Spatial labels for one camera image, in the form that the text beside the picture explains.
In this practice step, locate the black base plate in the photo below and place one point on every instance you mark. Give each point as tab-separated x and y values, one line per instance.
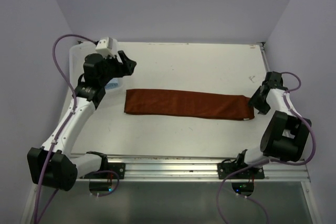
238	171
118	168

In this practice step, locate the light blue towel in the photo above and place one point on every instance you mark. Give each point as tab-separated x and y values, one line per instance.
114	84

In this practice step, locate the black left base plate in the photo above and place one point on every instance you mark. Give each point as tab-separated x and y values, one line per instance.
118	168

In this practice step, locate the brown rust towel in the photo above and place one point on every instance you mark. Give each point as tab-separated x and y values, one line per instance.
188	104

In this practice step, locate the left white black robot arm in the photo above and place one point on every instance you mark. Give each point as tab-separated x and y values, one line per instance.
50	164

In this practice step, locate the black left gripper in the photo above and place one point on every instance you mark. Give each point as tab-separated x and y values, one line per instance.
125	68

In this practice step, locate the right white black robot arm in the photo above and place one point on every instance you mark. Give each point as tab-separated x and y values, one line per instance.
304	136

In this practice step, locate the aluminium rail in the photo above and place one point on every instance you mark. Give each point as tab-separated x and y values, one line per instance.
274	143
191	170

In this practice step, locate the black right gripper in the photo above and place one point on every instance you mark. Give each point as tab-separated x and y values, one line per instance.
263	109

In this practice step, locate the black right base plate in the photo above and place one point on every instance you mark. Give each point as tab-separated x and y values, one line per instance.
238	171

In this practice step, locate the aluminium front rail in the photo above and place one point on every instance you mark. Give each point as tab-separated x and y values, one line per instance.
191	170

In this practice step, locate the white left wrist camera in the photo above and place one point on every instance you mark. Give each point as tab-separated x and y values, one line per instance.
107	47

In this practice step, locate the white perforated plastic basket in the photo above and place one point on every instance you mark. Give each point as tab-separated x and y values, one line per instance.
77	56

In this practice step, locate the aluminium right side rail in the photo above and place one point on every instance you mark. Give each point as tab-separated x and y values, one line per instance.
274	143

